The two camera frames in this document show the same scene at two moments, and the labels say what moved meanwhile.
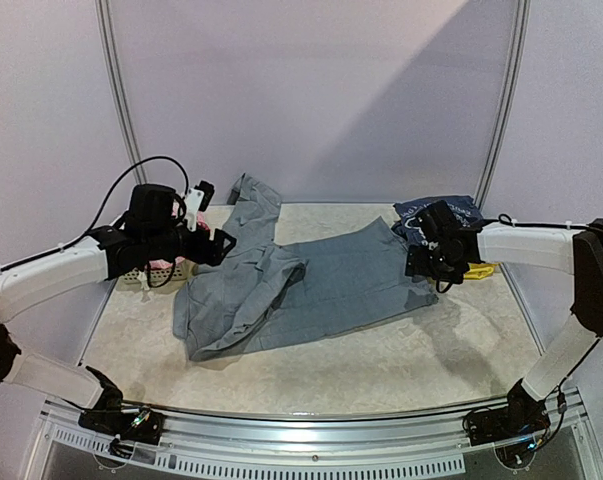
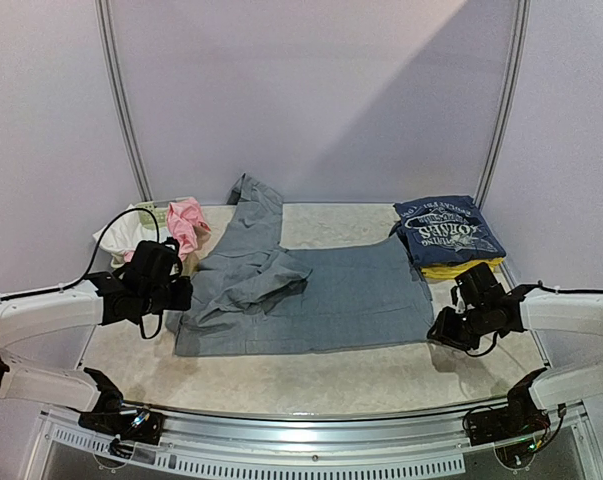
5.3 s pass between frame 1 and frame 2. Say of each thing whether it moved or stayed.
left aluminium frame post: stayed
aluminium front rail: stayed
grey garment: moved
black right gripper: moved
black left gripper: moved
